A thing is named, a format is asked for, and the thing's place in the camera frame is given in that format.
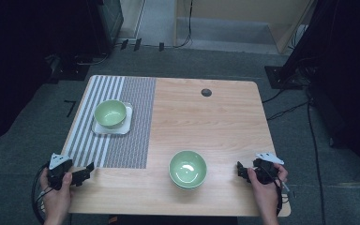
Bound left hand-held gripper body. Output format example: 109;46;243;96
46;152;77;191

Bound black hanging cable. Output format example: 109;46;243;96
173;0;195;49

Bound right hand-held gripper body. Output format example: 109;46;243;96
252;152;285;186

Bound black stand base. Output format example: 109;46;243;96
45;53;91;84

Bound white square plate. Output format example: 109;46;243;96
91;101;134;136

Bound black floor base plate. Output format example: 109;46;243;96
264;65;308;91

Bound long black floor cable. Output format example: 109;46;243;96
306;90;326;225

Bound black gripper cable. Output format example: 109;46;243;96
31;162;53;223
273;174;296;218

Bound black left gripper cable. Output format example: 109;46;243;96
31;162;53;223

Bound light wooden partition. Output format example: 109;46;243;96
172;0;315;56

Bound dark cabinet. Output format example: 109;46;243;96
85;0;125;56

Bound grey striped woven placemat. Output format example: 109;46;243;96
63;74;157;170

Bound black curtain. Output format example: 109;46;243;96
280;0;360;182
0;0;90;150

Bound green ceramic bowl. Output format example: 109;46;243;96
168;150;208;188
170;178;206;191
94;98;128;129

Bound person's right hand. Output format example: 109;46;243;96
247;163;290;218

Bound person's left hand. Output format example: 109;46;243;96
38;168;75;219

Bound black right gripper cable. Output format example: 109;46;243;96
273;174;296;218

